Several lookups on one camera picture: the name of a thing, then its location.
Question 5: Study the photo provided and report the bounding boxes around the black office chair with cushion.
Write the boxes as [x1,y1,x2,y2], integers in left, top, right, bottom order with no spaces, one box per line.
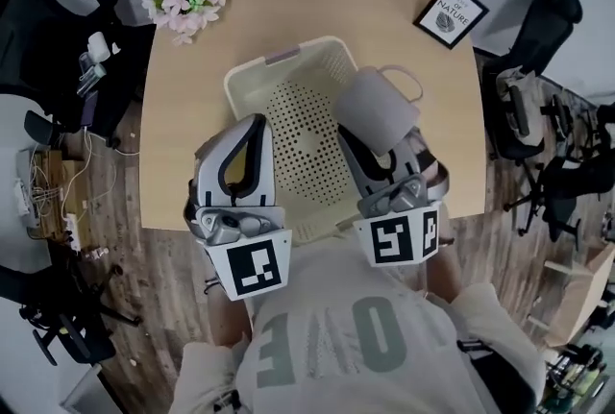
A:
[473,0,585,162]

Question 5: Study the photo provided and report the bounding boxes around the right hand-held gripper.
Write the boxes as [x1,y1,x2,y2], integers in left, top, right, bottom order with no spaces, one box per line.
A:
[337,124,441,267]

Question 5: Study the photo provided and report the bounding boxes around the light wooden shelf unit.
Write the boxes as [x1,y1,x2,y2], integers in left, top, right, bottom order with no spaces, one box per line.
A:
[527,241,615,350]

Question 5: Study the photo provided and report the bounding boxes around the person's white printed shirt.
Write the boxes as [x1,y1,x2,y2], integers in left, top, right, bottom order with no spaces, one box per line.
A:
[175,242,548,414]

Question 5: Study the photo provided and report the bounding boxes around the black mesh office chair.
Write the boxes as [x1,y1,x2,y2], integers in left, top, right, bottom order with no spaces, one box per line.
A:
[503,103,615,244]

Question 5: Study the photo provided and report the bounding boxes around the person's right hand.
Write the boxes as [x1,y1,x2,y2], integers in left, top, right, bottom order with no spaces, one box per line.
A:
[421,136,454,206]

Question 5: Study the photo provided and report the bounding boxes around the black shoulder bag strap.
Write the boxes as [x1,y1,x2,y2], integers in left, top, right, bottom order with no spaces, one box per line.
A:
[455,337,526,385]

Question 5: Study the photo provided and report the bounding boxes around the black office chair with tag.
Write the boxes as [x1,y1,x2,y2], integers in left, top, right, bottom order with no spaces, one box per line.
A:
[0,253,141,366]

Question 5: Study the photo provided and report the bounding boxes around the person's left forearm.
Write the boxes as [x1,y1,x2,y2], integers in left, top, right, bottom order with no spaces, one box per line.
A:
[206,280,254,347]

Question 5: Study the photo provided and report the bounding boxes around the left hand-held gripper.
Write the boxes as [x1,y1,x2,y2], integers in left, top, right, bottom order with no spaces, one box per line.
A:
[184,113,294,303]

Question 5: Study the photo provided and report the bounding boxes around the white ceramic mug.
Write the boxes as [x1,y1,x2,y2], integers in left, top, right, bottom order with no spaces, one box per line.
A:
[333,63,425,159]

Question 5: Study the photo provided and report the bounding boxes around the white charging cables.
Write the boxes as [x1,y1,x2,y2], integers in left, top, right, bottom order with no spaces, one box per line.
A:
[26,126,141,231]

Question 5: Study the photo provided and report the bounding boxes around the person's right forearm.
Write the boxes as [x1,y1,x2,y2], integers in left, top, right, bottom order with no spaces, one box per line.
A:
[422,205,470,304]

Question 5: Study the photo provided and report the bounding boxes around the black office chair with bottles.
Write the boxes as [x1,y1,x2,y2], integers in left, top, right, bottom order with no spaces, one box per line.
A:
[0,0,156,150]

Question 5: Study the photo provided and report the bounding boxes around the black framed leaf picture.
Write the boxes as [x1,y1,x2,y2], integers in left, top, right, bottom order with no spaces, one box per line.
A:
[412,0,491,51]

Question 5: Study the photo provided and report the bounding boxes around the cream perforated plastic basket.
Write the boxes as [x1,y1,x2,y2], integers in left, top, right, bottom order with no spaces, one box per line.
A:
[223,36,367,246]

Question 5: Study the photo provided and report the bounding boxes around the white plastic bottle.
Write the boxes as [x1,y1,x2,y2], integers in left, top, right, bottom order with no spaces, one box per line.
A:
[86,31,110,63]

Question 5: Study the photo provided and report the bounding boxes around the white power strip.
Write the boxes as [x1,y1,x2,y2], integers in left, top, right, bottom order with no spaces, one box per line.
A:
[63,211,84,254]

